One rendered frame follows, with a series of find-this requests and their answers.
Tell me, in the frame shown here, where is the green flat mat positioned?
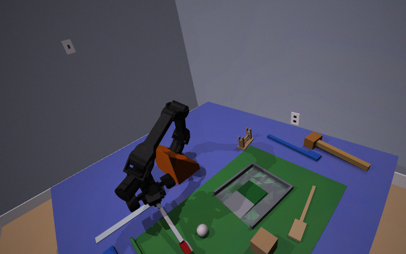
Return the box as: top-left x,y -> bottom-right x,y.
135,145 -> 347,254

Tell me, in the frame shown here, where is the grey ball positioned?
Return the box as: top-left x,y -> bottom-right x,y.
197,224 -> 209,236

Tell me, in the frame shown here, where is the grey flat bar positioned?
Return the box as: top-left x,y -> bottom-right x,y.
95,204 -> 151,244

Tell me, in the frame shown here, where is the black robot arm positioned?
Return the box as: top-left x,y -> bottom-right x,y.
115,100 -> 190,206

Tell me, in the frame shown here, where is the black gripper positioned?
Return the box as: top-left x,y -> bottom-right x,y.
126,173 -> 176,212

